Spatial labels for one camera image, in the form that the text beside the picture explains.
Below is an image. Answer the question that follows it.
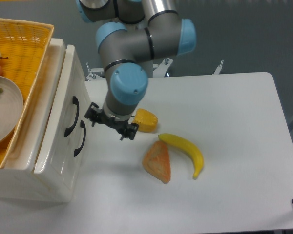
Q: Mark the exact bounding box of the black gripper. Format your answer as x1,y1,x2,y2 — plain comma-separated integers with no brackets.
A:
84,102,139,140

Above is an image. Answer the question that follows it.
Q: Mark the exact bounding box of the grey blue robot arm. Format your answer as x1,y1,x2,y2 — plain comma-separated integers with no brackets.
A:
76,0,197,140

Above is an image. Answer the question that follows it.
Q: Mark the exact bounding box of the white drawer cabinet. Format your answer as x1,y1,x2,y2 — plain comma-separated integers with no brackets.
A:
0,38,76,203

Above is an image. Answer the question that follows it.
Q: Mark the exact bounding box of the yellow toy bell pepper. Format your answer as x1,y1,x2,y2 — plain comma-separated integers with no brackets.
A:
132,108,158,133

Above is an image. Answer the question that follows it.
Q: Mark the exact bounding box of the orange toy bread slice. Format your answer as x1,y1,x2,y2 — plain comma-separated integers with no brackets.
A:
142,141,171,184

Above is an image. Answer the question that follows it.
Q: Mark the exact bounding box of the yellow toy banana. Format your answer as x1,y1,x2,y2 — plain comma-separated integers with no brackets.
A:
158,133,205,179

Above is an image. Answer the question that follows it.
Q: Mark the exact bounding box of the grey plate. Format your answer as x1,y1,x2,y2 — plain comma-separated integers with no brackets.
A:
0,76,23,142

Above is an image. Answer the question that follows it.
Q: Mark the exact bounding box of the yellow woven basket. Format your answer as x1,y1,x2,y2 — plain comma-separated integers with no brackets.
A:
0,18,54,169

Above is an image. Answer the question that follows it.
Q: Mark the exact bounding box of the black lower drawer handle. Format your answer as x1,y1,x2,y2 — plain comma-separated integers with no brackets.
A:
73,120,86,157

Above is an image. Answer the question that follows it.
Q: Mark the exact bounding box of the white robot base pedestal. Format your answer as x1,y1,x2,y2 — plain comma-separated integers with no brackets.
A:
85,58,174,81

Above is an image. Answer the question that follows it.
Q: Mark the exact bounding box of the white metal frame bracket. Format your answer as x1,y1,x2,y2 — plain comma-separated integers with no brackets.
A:
213,59,224,75

